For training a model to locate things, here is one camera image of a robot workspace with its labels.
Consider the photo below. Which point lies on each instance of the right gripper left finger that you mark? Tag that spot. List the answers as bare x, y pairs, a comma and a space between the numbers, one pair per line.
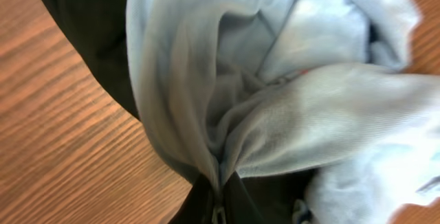
198, 206

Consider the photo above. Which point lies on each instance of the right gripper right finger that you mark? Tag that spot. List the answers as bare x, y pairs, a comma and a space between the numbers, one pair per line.
240, 201

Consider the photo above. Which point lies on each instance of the light blue printed t-shirt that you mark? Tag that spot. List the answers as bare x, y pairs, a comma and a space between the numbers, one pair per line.
258, 88

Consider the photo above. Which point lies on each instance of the black Nike garment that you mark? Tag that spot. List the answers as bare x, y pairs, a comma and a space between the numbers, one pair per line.
96, 29

